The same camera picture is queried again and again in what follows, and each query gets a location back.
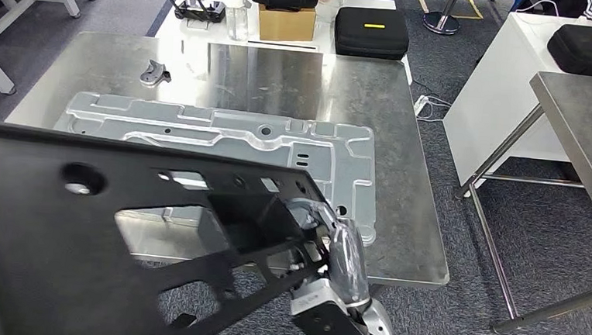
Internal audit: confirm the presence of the small grey metal bracket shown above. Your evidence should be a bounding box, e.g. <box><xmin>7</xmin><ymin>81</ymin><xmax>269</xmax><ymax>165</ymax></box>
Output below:
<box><xmin>139</xmin><ymin>59</ymin><xmax>174</xmax><ymax>88</ymax></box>

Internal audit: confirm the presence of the brown cardboard box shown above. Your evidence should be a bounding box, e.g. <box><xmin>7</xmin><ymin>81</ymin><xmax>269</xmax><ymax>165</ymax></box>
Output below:
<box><xmin>256</xmin><ymin>3</ymin><xmax>318</xmax><ymax>45</ymax></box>

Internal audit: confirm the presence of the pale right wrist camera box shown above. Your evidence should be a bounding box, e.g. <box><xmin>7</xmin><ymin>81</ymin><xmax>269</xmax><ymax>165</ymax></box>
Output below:
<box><xmin>287</xmin><ymin>275</ymin><xmax>377</xmax><ymax>335</ymax></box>

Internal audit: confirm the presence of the stamped silver sheet-metal panel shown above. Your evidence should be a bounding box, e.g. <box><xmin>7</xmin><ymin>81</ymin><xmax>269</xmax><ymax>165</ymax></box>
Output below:
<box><xmin>46</xmin><ymin>88</ymin><xmax>386</xmax><ymax>248</ymax></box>

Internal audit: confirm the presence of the black remote controller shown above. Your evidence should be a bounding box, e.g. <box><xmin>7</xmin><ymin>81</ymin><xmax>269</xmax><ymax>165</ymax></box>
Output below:
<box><xmin>166</xmin><ymin>0</ymin><xmax>228</xmax><ymax>25</ymax></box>

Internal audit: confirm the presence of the dark stanchion with pole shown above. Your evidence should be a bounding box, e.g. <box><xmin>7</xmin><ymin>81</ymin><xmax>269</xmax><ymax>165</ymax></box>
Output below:
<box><xmin>421</xmin><ymin>0</ymin><xmax>463</xmax><ymax>37</ymax></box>

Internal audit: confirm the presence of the black plastic trim panel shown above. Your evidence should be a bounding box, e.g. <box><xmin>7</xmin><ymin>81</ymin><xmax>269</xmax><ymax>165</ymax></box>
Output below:
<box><xmin>0</xmin><ymin>119</ymin><xmax>339</xmax><ymax>335</ymax></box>

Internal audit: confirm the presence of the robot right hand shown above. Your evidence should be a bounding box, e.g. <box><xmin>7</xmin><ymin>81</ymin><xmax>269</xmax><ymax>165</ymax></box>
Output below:
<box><xmin>277</xmin><ymin>196</ymin><xmax>377</xmax><ymax>308</ymax></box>

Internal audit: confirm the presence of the stainless steel table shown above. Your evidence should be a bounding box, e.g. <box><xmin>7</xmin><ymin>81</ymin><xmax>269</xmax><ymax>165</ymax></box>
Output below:
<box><xmin>445</xmin><ymin>65</ymin><xmax>592</xmax><ymax>335</ymax></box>

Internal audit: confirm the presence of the clear plastic bottle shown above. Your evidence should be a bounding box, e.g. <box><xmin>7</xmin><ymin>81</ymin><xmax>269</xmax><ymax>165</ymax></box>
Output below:
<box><xmin>221</xmin><ymin>0</ymin><xmax>253</xmax><ymax>42</ymax></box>

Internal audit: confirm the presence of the white cabinet desk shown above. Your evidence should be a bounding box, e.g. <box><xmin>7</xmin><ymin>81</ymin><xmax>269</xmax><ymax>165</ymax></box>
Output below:
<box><xmin>438</xmin><ymin>7</ymin><xmax>592</xmax><ymax>195</ymax></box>

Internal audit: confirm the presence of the stainless steel workbench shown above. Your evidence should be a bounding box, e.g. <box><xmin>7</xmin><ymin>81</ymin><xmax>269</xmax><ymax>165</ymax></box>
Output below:
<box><xmin>0</xmin><ymin>26</ymin><xmax>464</xmax><ymax>291</ymax></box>

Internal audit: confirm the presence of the black case yellow label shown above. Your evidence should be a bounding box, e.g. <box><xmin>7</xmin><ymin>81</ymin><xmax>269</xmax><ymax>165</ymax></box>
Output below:
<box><xmin>332</xmin><ymin>5</ymin><xmax>412</xmax><ymax>61</ymax></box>
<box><xmin>545</xmin><ymin>23</ymin><xmax>592</xmax><ymax>78</ymax></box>

